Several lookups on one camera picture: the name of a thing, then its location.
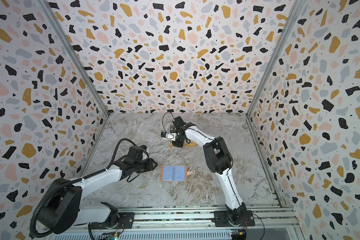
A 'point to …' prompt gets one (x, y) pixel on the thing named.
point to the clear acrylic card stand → (171, 145)
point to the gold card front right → (191, 144)
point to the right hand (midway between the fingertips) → (177, 141)
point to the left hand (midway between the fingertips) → (159, 164)
